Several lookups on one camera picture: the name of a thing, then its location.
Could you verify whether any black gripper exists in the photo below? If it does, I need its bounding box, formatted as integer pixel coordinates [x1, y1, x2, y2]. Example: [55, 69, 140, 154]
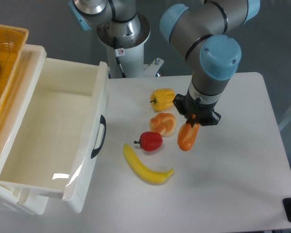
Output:
[173, 94, 221, 128]

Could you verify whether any long orange bread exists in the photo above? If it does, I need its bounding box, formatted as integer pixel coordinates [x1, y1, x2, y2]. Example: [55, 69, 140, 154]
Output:
[178, 123, 200, 151]

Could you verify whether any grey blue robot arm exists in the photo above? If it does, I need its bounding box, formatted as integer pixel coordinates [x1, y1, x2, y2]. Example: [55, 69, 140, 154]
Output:
[68, 0, 260, 126]

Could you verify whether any knotted bread roll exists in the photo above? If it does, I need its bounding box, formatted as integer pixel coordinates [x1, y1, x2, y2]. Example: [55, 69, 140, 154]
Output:
[149, 113, 177, 137]

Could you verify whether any white open drawer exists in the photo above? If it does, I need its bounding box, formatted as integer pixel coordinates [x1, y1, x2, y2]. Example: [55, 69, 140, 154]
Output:
[0, 58, 109, 215]

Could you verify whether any white drawer cabinet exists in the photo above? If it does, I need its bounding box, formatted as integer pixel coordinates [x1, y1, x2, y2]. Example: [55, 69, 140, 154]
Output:
[0, 44, 49, 216]

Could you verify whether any yellow bell pepper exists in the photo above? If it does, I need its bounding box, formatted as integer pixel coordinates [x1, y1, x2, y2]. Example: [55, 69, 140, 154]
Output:
[150, 88, 176, 112]

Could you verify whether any red bell pepper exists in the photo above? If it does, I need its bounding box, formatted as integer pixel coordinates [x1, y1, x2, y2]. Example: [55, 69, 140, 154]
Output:
[134, 132, 163, 151]

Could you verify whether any yellow banana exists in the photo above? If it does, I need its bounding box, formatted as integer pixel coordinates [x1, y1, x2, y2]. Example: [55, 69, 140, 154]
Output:
[123, 144, 174, 185]

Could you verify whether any white table bracket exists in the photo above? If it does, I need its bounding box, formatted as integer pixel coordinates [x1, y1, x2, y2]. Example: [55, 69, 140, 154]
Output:
[144, 58, 164, 77]

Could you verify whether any black drawer handle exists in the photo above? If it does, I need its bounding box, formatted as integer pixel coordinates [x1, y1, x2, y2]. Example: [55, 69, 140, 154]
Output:
[91, 115, 107, 159]

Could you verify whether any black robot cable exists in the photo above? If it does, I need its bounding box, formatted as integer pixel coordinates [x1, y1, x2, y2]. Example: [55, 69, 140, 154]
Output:
[113, 36, 128, 79]

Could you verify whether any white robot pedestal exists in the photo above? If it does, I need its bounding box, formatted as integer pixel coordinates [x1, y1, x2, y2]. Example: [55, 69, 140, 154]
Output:
[97, 13, 150, 79]

